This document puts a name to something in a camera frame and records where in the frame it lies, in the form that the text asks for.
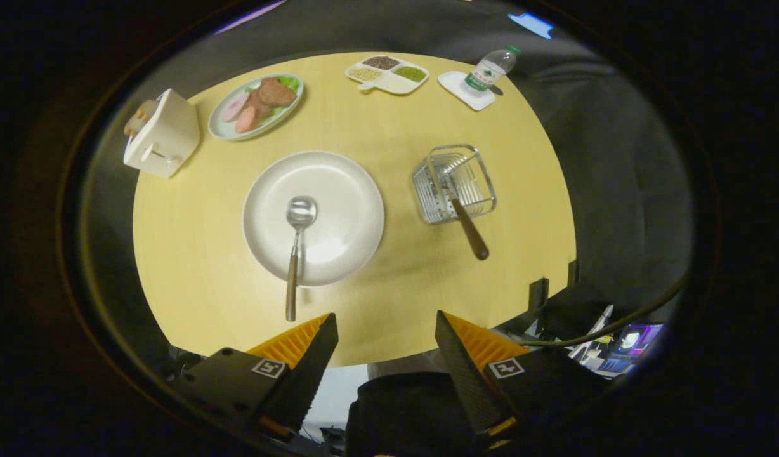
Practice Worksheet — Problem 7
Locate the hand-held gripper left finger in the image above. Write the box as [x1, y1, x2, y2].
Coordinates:
[167, 312, 339, 440]

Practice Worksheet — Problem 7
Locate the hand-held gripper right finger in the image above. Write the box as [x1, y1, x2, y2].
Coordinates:
[435, 310, 612, 446]

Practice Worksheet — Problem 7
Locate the person's dark clothing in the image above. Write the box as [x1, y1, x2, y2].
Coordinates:
[345, 371, 480, 457]

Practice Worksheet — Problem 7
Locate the large white round plate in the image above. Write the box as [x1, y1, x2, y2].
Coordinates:
[242, 150, 385, 288]

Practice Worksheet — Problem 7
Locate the lit screen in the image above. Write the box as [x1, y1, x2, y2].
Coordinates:
[608, 322, 665, 375]

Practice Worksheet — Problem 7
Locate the pale green oval plate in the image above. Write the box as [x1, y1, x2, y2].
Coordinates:
[207, 72, 305, 141]

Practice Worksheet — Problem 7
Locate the pink ham slice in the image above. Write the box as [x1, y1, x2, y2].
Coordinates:
[235, 105, 259, 135]
[221, 92, 251, 123]

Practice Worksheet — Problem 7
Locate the white toaster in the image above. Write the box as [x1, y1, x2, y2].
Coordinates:
[123, 88, 200, 179]

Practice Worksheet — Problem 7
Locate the brown meat patty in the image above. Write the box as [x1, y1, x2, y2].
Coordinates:
[256, 77, 298, 109]

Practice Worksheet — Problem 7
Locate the white square coaster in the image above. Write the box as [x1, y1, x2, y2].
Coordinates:
[438, 70, 497, 112]

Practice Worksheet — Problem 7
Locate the white divided tray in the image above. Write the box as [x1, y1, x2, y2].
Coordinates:
[345, 55, 430, 96]

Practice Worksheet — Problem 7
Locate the clear plastic water bottle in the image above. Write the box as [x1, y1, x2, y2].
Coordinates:
[464, 45, 522, 93]

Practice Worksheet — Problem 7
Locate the toast slice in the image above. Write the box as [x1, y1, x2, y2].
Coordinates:
[124, 100, 159, 137]

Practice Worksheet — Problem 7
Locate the metal utensil with wooden handle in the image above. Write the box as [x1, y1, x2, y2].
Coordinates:
[435, 159, 490, 262]

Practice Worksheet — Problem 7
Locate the metal spoon with wooden handle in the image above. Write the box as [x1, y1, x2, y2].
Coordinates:
[285, 196, 318, 322]

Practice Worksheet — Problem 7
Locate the dark cable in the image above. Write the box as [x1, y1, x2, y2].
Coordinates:
[520, 272, 690, 348]

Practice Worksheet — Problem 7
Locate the metal wire basket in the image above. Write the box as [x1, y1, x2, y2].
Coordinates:
[412, 144, 497, 225]

